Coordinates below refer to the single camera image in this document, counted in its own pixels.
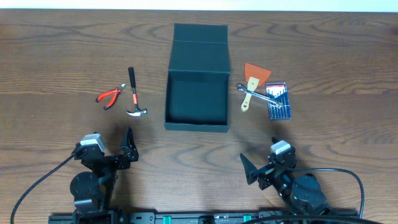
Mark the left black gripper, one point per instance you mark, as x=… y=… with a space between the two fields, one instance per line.
x=112 y=161

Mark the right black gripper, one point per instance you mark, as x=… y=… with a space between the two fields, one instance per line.
x=273 y=176

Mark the small black claw hammer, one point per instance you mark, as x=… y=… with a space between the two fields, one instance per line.
x=137 y=111

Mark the red handled pliers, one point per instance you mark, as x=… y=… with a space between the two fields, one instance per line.
x=113 y=93

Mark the blue screwdriver set case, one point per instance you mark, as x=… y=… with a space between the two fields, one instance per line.
x=278 y=92

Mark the silver combination wrench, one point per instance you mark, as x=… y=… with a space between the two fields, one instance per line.
x=241 y=87

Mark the orange scraper wooden handle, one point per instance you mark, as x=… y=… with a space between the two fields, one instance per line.
x=255 y=76

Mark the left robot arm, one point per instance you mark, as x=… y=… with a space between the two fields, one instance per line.
x=92 y=190

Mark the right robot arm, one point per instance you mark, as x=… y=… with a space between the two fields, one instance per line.
x=302 y=195

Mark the dark green open box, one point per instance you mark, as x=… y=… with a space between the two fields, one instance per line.
x=198 y=79

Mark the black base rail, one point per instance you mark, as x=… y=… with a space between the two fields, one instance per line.
x=164 y=218

